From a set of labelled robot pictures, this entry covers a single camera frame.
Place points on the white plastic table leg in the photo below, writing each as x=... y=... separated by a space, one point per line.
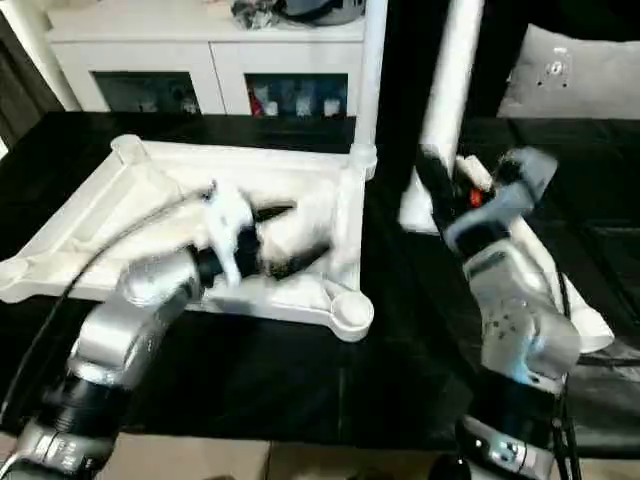
x=545 y=260
x=445 y=100
x=370 y=80
x=590 y=320

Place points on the white plastic table top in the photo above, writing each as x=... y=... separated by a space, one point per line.
x=125 y=215

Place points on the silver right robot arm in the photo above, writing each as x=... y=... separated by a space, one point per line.
x=520 y=310

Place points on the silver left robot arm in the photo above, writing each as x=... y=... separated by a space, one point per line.
x=115 y=340

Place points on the black work mat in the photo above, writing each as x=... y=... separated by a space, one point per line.
x=300 y=380

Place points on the black furniture with yellow label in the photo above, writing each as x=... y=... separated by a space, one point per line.
x=415 y=55

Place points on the grey cushion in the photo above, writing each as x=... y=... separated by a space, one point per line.
x=575 y=75

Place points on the white glass-door cabinet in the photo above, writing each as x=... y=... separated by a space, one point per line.
x=200 y=60

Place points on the grey curtain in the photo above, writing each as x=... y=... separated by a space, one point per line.
x=22 y=85

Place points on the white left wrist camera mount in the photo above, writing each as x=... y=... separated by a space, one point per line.
x=227 y=220

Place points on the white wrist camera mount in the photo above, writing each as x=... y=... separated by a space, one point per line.
x=510 y=195
x=227 y=220

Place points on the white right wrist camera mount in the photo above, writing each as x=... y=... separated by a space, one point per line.
x=510 y=195

